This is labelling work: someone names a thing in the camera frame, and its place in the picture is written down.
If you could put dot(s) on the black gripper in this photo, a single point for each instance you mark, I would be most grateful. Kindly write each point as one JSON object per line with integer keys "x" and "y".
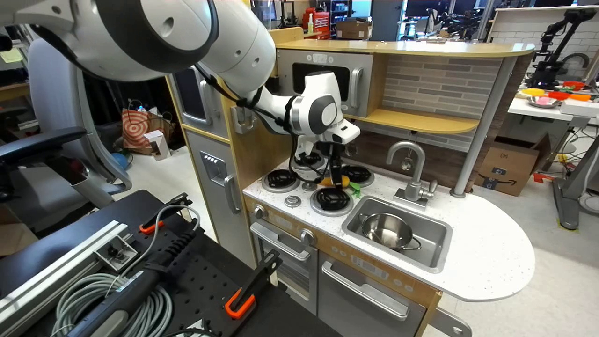
{"x": 331, "y": 153}

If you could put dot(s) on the orange carrot plush toy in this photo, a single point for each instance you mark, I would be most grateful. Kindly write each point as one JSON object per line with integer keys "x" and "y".
{"x": 352, "y": 185}

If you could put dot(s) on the black background robot arm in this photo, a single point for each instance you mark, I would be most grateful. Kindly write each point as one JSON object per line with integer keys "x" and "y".
{"x": 552, "y": 61}

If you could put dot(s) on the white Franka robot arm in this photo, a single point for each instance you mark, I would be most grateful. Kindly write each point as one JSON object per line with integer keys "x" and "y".
{"x": 155, "y": 30}

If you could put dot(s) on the stainless steel pot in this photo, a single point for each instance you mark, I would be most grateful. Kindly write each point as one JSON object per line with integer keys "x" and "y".
{"x": 385, "y": 228}

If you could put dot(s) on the silver toy faucet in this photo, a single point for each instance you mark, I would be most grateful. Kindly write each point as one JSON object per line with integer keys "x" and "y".
{"x": 412, "y": 163}

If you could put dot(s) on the grey toy oven door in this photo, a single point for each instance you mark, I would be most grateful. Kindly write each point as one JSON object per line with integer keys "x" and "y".
{"x": 286, "y": 254}

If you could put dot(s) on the silver toy microwave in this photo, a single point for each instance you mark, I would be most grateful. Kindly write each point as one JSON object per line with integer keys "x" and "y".
{"x": 359, "y": 80}

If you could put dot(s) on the grey toy fridge door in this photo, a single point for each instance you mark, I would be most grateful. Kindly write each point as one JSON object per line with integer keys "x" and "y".
{"x": 221, "y": 192}

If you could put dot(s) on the wooden toy kitchen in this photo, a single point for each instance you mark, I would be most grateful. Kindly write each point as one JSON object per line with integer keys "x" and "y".
{"x": 436, "y": 118}

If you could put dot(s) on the grey toy sink basin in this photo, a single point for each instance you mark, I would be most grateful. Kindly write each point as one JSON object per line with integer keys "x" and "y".
{"x": 436, "y": 239}

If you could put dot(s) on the grey toy cabinet door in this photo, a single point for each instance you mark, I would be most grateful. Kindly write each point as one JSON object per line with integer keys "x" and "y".
{"x": 361, "y": 299}

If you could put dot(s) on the grey toy freezer door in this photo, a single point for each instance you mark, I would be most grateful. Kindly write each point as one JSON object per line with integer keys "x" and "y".
{"x": 189, "y": 99}

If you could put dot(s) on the small silver stove knob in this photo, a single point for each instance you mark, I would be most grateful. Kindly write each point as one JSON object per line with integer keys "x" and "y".
{"x": 309, "y": 185}
{"x": 292, "y": 200}

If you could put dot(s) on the red canister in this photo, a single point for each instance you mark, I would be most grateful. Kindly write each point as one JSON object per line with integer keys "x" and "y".
{"x": 322, "y": 24}

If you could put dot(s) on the black perforated base board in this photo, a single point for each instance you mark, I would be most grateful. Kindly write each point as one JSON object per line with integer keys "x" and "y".
{"x": 206, "y": 280}

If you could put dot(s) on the brown cardboard box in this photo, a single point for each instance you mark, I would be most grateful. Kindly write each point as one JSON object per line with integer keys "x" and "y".
{"x": 507, "y": 163}

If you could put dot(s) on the orange patterned bag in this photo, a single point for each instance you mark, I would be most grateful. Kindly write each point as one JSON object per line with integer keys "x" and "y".
{"x": 135, "y": 129}

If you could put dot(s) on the white work table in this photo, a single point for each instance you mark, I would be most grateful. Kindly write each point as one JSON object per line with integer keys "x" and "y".
{"x": 548, "y": 106}

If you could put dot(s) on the grey table leg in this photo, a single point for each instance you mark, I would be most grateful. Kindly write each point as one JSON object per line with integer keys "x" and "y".
{"x": 576, "y": 187}

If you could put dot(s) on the grey office chair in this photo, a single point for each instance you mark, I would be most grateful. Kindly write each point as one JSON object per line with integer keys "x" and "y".
{"x": 58, "y": 118}

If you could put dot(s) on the grey toy wall phone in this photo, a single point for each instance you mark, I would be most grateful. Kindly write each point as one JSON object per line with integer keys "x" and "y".
{"x": 241, "y": 123}

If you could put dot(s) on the aluminium extrusion rail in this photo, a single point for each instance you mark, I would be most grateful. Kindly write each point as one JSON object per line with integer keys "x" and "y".
{"x": 62, "y": 264}

